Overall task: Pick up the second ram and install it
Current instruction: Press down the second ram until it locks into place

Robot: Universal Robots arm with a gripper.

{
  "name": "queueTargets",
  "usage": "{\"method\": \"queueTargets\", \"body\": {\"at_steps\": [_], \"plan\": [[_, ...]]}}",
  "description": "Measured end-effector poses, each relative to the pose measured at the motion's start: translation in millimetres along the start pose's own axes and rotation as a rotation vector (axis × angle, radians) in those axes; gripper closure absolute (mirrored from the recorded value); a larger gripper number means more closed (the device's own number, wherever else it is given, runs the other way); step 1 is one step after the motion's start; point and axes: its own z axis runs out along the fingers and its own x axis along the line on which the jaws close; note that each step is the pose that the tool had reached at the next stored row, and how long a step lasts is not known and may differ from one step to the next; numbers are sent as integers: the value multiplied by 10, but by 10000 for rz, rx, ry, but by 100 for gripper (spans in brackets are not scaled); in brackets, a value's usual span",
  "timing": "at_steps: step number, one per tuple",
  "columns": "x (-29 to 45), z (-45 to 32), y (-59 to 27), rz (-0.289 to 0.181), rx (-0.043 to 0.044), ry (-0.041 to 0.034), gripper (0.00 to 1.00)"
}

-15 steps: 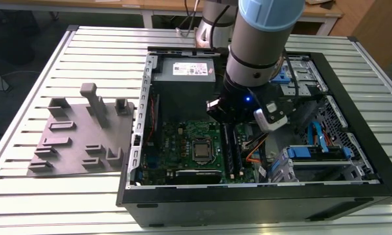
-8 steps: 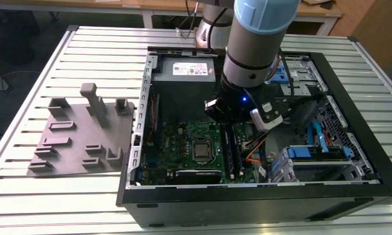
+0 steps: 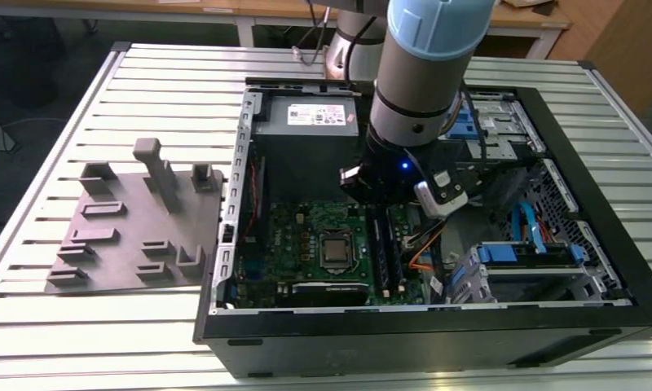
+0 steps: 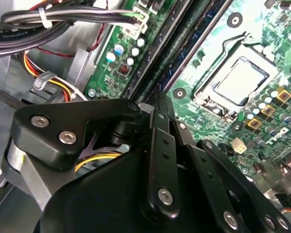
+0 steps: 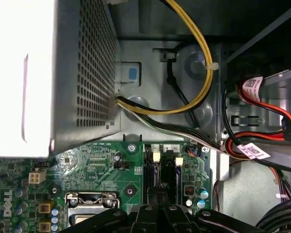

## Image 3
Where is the CPU socket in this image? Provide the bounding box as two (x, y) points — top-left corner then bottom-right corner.
(314, 228), (361, 275)

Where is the black graphics card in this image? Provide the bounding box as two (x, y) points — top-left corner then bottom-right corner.
(289, 279), (372, 307)

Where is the black camera cable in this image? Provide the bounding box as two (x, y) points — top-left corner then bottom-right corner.
(460, 79), (490, 164)

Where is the green motherboard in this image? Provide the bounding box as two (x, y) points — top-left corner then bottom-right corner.
(232, 199), (430, 309)

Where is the grey cable with plug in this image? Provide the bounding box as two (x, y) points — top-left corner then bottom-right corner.
(290, 0), (337, 66)

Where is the wooden cabinet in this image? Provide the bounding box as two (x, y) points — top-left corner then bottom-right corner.
(548, 0), (652, 119)

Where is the blue drive bay latch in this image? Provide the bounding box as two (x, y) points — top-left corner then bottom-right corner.
(445, 99), (482, 140)

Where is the hard disk in blue carrier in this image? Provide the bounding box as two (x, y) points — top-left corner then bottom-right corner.
(477, 243), (585, 268)

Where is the grey power supply unit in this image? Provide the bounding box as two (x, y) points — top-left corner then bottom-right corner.
(252, 95), (368, 197)

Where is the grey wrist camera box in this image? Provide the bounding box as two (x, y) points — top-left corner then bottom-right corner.
(414, 169), (470, 217)

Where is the black PC case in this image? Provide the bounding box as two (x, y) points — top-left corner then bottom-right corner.
(192, 76), (652, 380)

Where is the grey parts rack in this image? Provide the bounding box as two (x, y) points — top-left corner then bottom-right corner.
(43, 137), (228, 294)

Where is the silver drive cage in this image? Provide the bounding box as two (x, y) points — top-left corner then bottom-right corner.
(433, 91), (545, 173)

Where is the silver disk bay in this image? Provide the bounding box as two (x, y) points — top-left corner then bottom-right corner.
(448, 244), (629, 305)

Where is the orange wire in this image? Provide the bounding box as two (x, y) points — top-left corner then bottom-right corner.
(408, 239), (442, 272)

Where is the wooden desk white frame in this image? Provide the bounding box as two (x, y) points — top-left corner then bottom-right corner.
(0, 0), (572, 60)

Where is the silver CPU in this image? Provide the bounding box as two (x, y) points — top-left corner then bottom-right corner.
(320, 238), (354, 261)

